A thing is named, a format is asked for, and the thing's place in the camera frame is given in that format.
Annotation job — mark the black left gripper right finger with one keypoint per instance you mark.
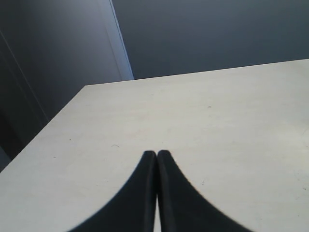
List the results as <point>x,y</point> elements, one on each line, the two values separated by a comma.
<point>182,208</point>

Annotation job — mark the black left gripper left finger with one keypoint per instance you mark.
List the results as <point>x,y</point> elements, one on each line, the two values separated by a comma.
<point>132,208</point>

